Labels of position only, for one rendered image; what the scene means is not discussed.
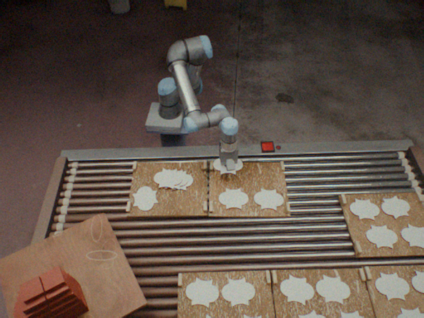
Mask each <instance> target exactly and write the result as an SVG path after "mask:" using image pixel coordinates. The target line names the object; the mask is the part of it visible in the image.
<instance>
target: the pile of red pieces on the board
mask: <svg viewBox="0 0 424 318"><path fill-rule="evenodd" d="M18 294H19V296H18V297H17V300H18V301H17V302H16V303H15V306H14V310H15V312H13V315H14V318H76V317H78V316H80V315H82V314H85V313H86V312H88V311H89V308H88V305H87V302H86V299H85V296H83V292H82V290H81V287H80V284H79V283H78V281H77V280H76V279H75V278H74V277H72V276H71V275H69V274H68V273H66V272H65V271H64V269H63V270H62V269H61V267H60V266H57V267H55V268H53V269H51V270H50V271H48V272H46V273H44V274H41V275H40V276H37V277H35V278H33V279H31V280H28V281H26V282H24V283H22V284H21V285H20V291H19V292H18Z"/></svg>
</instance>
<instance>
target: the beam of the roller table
mask: <svg viewBox="0 0 424 318"><path fill-rule="evenodd" d="M237 146H238V158H242V157H265V156H308V155H330V154H352V153H395V152H398V151H402V152H406V150H407V149H408V148H409V147H410V146H414V144H413V142H412V140H411V139H400V140H377V141H334V142H311V143H289V144H274V148H275V153H262V149H261V145H260V144H245V145H237ZM277 146H280V147H281V149H280V150H277V149H276V147H277ZM60 157H67V158H68V161H69V162H111V161H133V160H177V159H199V158H219V146H179V147H156V148H112V149H90V150H61V154H60Z"/></svg>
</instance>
